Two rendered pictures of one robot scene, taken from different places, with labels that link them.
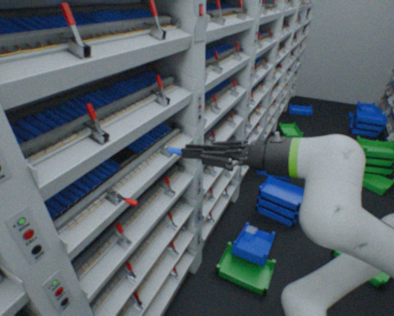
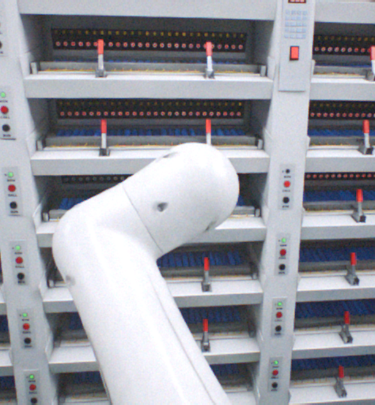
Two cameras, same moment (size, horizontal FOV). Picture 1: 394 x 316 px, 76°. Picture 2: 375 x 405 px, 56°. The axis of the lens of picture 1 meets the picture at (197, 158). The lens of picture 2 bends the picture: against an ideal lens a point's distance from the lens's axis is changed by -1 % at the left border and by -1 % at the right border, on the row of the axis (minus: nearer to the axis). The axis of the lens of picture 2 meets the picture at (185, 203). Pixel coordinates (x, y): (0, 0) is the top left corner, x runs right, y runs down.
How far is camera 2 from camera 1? 72 cm
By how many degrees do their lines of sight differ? 57
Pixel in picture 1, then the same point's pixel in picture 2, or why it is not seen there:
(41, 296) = (6, 249)
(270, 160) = not seen: hidden behind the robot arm
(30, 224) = (15, 181)
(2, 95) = (28, 86)
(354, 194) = (111, 202)
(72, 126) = (92, 138)
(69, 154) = (72, 153)
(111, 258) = not seen: hidden behind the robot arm
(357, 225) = (70, 234)
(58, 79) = (69, 86)
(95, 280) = (61, 295)
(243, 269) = not seen: outside the picture
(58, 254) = (28, 225)
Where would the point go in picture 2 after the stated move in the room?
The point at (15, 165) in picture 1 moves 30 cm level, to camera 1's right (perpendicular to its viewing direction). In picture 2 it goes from (19, 133) to (44, 134)
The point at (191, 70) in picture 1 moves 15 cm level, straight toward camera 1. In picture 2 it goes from (270, 126) to (225, 126)
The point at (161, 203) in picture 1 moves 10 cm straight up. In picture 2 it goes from (186, 288) to (186, 255)
